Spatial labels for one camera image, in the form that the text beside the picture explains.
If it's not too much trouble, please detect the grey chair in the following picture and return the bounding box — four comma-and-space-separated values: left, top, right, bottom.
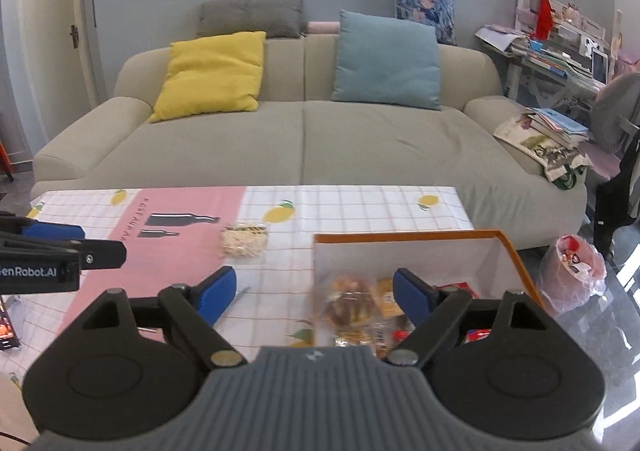
594, 72, 640, 158

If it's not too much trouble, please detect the bag of white beans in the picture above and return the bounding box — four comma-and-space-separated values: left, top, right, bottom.
221, 222, 270, 260

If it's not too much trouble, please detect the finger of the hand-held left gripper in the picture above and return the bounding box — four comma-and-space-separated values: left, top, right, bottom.
0, 212, 87, 242
0, 239, 127, 270

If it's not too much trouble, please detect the orange cardboard box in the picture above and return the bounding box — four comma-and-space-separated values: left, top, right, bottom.
312, 229, 552, 348

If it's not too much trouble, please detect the pink and white printed tablecloth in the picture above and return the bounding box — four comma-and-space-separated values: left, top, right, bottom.
0, 186, 476, 382

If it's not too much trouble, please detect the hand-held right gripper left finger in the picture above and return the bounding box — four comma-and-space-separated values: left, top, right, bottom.
80, 265, 247, 369

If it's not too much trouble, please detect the beige sofa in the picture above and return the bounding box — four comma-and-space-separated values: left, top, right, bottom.
30, 34, 588, 252

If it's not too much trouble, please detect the grey pillow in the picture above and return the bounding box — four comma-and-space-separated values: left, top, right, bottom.
196, 0, 305, 39

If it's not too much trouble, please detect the green and white bag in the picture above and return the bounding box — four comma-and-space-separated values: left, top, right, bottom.
542, 151, 595, 192

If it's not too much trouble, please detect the stack of magazines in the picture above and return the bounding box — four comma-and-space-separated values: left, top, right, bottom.
494, 106, 591, 167

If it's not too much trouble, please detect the small clear snack packet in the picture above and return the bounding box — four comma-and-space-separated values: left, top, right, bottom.
331, 326, 392, 349

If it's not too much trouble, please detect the red hanging ornament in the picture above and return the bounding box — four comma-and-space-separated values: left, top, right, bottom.
534, 0, 555, 41

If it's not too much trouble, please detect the yellow pillow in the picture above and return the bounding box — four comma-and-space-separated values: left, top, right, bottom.
148, 30, 268, 123

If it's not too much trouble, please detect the orange stool leg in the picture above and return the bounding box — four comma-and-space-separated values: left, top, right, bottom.
0, 140, 14, 183

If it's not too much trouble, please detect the black clothing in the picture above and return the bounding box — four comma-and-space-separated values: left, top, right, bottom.
594, 131, 640, 259

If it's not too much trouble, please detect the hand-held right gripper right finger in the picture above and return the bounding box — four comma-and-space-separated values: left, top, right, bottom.
385, 267, 550, 368

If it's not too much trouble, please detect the blue printed pillow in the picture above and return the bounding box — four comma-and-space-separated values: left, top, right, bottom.
391, 0, 458, 47

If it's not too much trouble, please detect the cream door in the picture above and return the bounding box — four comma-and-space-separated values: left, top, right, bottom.
19, 0, 98, 159

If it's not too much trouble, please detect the bin with plastic bag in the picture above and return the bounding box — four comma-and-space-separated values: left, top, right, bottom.
541, 233, 609, 316

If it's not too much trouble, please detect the clear dried fruit bag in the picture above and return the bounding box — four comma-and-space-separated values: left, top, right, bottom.
317, 271, 407, 334

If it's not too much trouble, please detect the dark snack packet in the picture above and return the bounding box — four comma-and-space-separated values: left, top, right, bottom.
0, 295, 22, 353

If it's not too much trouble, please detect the cluttered desk with books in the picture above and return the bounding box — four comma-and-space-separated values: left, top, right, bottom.
474, 0, 640, 103

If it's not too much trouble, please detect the teal pillow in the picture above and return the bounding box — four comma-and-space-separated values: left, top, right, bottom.
330, 10, 443, 111

